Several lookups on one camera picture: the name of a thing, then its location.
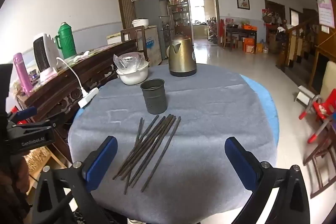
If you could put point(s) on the pile of dark chopsticks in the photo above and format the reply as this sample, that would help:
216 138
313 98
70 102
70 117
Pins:
165 123

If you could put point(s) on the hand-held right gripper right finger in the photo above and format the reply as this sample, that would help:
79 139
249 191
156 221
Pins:
237 161

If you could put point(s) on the green thermos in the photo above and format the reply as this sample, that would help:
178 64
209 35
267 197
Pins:
67 40

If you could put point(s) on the pink bottle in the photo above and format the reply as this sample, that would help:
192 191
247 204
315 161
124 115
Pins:
22 71

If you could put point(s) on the white step stool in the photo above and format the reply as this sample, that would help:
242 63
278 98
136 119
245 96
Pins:
305 94

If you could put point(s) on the tall orange box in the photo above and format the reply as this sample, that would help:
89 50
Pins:
249 45

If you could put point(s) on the dark wooden side table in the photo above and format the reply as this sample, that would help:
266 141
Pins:
240 29

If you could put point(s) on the wooden stair railing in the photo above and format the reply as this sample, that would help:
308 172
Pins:
291 40

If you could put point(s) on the glass display cabinet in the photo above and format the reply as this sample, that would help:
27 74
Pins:
178 14

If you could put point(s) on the wall calendar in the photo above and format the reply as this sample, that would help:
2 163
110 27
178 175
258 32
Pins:
325 11

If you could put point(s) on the white fan heater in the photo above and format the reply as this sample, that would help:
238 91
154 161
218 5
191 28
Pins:
44 56

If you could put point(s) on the white rice cooker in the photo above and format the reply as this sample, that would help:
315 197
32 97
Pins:
140 23

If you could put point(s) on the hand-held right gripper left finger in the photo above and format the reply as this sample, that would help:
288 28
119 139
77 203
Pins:
103 161

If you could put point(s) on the red child chair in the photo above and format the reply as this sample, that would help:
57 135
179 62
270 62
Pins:
321 108

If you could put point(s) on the white power strip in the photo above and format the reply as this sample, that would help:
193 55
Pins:
88 98

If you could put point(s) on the white chest freezer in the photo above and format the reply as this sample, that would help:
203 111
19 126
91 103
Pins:
114 37

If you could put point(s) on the dark metal chopstick holder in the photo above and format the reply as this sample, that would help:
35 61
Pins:
155 98

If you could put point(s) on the gold electric kettle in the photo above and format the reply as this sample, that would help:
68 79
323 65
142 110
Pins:
182 58

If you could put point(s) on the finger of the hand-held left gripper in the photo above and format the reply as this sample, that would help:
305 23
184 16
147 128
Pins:
26 111
39 125

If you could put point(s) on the beige armchair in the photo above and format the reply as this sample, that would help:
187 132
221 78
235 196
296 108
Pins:
329 77

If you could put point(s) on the dark wooden chair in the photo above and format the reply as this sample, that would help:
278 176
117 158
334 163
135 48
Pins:
123 35

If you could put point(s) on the white bowl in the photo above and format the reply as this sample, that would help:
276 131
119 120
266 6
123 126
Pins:
132 77

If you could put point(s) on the grey tablecloth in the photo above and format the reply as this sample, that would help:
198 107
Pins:
210 108

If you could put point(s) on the hanging woven basket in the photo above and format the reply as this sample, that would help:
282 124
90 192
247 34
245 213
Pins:
268 18

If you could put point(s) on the grey refrigerator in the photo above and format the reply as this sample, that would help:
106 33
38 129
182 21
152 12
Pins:
149 8

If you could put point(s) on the blue tablecloth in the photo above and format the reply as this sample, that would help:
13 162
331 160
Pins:
267 106

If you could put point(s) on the glass bowl in plastic bag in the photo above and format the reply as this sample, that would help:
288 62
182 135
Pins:
128 61

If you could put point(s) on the brown wooden chair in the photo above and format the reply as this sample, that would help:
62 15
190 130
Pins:
320 145

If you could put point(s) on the framed wall picture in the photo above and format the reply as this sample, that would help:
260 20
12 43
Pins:
243 1

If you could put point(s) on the person's left forearm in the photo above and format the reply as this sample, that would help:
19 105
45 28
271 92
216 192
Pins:
13 182

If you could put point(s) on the flat orange box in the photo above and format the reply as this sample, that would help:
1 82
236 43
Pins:
249 27

